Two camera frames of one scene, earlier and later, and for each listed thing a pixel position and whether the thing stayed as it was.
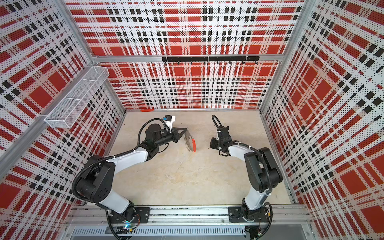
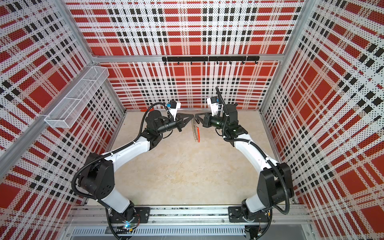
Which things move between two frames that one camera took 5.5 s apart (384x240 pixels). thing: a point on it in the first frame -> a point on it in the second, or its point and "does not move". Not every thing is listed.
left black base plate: (143, 212) does not move
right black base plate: (235, 215) does not move
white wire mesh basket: (64, 114) does not move
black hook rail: (212, 58) does not move
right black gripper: (213, 143) -> (207, 123)
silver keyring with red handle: (190, 143) -> (195, 130)
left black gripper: (175, 134) -> (180, 123)
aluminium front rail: (92, 222) does not move
